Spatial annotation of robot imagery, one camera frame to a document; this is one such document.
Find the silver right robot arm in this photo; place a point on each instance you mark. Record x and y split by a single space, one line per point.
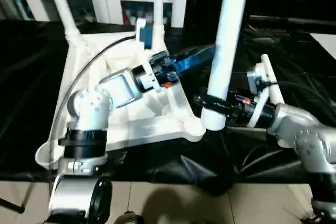
302 134

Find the white flat board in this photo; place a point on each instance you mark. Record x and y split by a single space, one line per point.
326 44

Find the black slanted stand leg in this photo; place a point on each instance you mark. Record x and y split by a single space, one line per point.
13 206

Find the white plastic table leg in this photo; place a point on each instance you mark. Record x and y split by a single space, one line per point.
158 3
228 37
275 90
61 6

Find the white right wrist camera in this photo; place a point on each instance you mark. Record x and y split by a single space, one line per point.
258 77

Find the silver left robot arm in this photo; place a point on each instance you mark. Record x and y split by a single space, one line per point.
92 103

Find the black mat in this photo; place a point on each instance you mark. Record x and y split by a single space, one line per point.
26 77

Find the black rail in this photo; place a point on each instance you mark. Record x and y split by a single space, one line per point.
288 20

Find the black left robot foot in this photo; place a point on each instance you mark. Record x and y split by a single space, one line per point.
128 218

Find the white plastic table top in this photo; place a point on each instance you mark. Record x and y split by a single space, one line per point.
147 129

